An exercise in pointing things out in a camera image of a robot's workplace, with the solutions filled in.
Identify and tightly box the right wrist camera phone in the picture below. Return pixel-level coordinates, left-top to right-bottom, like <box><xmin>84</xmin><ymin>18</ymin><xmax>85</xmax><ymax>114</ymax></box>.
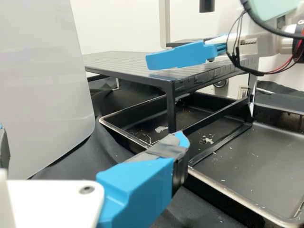
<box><xmin>239</xmin><ymin>0</ymin><xmax>300</xmax><ymax>38</ymax></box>

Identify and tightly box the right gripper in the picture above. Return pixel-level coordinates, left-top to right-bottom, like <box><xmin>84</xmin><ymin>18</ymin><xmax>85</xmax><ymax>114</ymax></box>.
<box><xmin>204</xmin><ymin>32</ymin><xmax>295</xmax><ymax>59</ymax></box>

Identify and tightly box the black tray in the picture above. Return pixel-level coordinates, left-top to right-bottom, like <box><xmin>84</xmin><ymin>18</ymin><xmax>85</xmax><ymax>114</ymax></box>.
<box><xmin>99</xmin><ymin>91</ymin><xmax>253</xmax><ymax>153</ymax></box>
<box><xmin>187</xmin><ymin>123</ymin><xmax>304</xmax><ymax>227</ymax></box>

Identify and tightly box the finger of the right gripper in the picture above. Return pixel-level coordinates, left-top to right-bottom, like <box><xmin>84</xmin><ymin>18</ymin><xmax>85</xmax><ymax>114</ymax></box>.
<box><xmin>145</xmin><ymin>39</ymin><xmax>227</xmax><ymax>71</ymax></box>

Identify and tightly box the cream microscope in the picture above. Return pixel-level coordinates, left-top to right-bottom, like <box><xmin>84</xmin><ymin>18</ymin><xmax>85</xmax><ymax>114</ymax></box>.
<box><xmin>160</xmin><ymin>0</ymin><xmax>304</xmax><ymax>100</ymax></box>

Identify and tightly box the black platform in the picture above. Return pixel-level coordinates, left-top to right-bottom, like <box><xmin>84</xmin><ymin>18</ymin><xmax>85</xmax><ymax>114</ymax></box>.
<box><xmin>82</xmin><ymin>50</ymin><xmax>260</xmax><ymax>167</ymax></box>

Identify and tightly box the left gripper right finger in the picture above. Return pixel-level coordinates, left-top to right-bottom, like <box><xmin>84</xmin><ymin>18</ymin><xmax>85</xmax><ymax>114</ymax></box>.
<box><xmin>95</xmin><ymin>131</ymin><xmax>191</xmax><ymax>228</ymax></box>

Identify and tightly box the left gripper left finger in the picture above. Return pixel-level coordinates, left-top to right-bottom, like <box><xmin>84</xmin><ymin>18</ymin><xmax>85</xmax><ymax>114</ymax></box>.
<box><xmin>0</xmin><ymin>123</ymin><xmax>11</xmax><ymax>172</ymax></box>

